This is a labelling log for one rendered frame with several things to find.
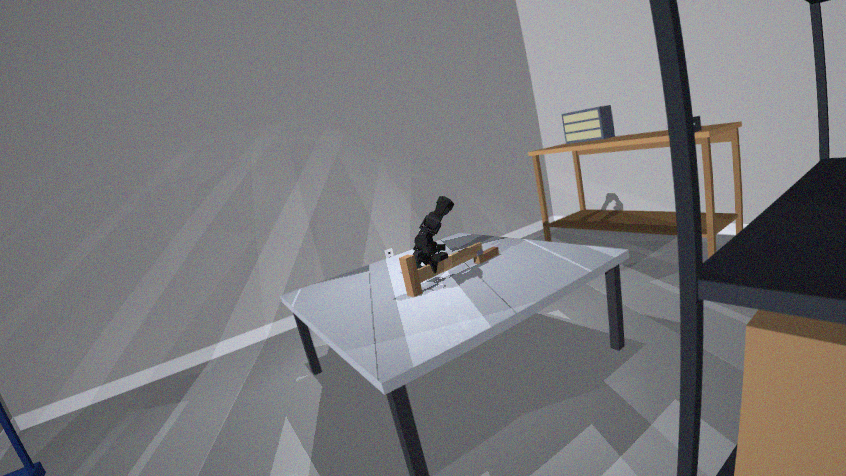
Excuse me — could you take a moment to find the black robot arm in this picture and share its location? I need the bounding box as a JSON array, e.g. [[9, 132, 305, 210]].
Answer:
[[412, 196, 454, 255]]

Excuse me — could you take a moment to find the long wooden rail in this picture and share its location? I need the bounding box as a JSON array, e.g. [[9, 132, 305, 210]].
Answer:
[[417, 242, 483, 283]]

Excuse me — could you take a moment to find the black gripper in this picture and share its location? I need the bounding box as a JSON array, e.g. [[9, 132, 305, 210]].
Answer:
[[413, 240, 448, 273]]

